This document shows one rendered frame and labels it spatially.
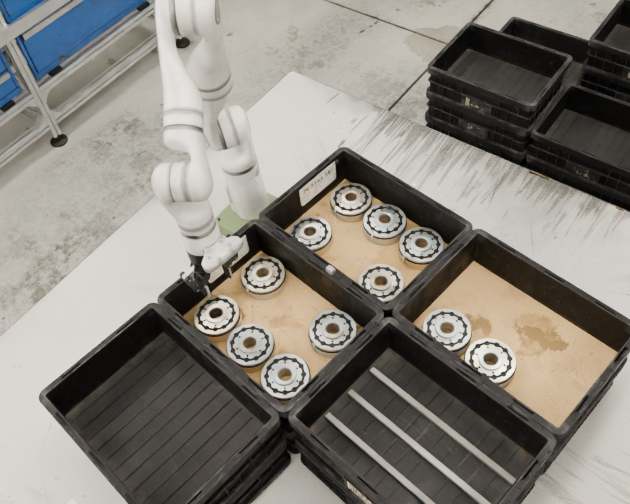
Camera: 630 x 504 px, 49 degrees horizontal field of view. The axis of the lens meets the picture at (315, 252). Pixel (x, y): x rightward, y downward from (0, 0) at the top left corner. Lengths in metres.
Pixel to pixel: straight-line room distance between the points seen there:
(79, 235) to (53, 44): 0.83
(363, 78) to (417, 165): 1.43
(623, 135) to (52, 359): 1.96
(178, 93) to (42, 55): 2.02
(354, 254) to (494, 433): 0.52
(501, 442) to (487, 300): 0.32
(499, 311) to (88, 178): 2.11
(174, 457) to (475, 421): 0.60
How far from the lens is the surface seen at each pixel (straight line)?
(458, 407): 1.46
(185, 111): 1.24
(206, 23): 1.30
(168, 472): 1.46
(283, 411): 1.35
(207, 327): 1.55
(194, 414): 1.49
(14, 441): 1.76
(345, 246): 1.66
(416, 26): 3.70
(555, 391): 1.50
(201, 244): 1.33
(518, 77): 2.65
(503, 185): 1.98
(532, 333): 1.56
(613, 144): 2.63
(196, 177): 1.21
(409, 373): 1.48
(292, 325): 1.55
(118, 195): 3.09
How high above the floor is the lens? 2.15
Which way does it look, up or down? 53 degrees down
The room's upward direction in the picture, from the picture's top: 8 degrees counter-clockwise
